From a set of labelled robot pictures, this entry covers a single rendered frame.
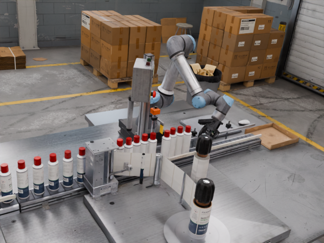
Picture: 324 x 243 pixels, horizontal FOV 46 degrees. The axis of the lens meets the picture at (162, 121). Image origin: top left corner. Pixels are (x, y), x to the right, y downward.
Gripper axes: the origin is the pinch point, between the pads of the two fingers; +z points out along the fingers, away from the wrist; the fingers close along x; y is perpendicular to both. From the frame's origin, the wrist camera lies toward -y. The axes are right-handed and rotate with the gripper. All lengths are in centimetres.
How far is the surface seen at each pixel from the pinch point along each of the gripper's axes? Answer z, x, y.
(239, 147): -10.2, 31.3, 5.5
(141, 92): -13, -59, -1
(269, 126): -33, 76, -13
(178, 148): 6.9, -15.8, 1.8
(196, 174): 10.0, -22.9, 30.3
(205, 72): -51, 152, -183
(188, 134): -3.6, -15.3, 3.1
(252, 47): -125, 267, -241
